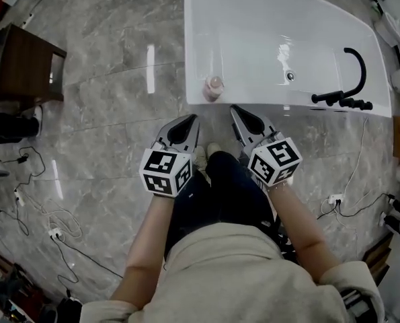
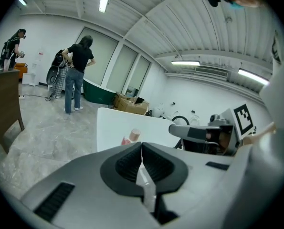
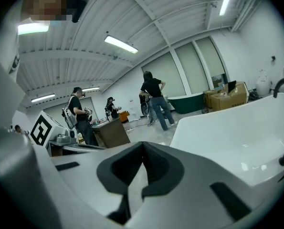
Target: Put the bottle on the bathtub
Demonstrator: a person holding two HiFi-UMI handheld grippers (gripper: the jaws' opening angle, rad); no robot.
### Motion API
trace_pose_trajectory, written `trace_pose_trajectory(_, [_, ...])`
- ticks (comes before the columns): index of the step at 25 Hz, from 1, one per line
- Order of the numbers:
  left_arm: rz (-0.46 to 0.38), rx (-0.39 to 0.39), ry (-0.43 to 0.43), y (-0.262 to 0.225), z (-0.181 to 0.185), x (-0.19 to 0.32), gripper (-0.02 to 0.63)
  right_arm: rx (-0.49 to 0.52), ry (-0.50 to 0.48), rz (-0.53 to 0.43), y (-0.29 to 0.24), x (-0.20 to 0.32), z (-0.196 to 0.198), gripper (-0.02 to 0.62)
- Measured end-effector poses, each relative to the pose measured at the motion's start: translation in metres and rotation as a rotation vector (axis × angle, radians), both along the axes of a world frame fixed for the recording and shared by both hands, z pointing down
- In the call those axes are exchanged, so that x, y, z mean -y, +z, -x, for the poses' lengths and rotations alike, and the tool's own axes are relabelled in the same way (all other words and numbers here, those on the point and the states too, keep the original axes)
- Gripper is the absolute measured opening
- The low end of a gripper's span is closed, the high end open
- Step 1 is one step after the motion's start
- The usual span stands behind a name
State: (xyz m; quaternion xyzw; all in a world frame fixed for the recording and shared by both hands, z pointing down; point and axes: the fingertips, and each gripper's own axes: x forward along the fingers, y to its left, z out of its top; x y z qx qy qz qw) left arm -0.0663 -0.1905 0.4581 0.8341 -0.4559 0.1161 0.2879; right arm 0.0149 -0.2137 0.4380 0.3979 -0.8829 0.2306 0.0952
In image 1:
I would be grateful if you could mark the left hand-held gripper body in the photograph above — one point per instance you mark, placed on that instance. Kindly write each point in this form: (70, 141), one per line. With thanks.
(159, 173)

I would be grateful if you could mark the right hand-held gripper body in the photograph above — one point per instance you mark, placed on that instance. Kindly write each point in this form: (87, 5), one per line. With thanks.
(273, 161)

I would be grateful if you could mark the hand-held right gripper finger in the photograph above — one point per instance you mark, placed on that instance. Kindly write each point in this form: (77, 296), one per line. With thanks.
(265, 123)
(241, 133)

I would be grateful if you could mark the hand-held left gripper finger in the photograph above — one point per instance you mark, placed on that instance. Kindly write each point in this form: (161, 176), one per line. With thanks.
(193, 136)
(169, 133)

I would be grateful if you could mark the pink bottle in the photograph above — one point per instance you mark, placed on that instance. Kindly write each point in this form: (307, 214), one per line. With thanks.
(213, 87)

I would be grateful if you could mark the white bathtub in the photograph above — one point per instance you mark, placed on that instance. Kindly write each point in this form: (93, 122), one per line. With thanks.
(253, 29)

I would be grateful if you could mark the person's left forearm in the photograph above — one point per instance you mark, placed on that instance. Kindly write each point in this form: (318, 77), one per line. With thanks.
(146, 247)

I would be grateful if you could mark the person's right forearm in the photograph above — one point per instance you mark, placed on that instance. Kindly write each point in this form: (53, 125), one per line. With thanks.
(297, 227)

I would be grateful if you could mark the black faucet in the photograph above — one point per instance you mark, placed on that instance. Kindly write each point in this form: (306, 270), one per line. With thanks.
(359, 62)

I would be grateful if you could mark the person's left shoe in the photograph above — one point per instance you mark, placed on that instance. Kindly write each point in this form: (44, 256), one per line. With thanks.
(199, 156)

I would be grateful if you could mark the person's shoe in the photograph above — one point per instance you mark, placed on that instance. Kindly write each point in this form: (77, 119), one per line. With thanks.
(199, 156)
(213, 147)

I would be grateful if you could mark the person's right shoe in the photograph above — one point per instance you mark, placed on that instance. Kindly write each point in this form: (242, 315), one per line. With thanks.
(213, 147)

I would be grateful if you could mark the person's dark trousers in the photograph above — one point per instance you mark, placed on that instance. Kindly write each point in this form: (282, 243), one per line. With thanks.
(230, 194)

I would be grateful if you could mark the person's beige top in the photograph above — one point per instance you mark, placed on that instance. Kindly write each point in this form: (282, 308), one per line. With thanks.
(226, 274)

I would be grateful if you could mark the pile of assorted items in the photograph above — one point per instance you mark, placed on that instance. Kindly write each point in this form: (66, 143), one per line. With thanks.
(18, 291)

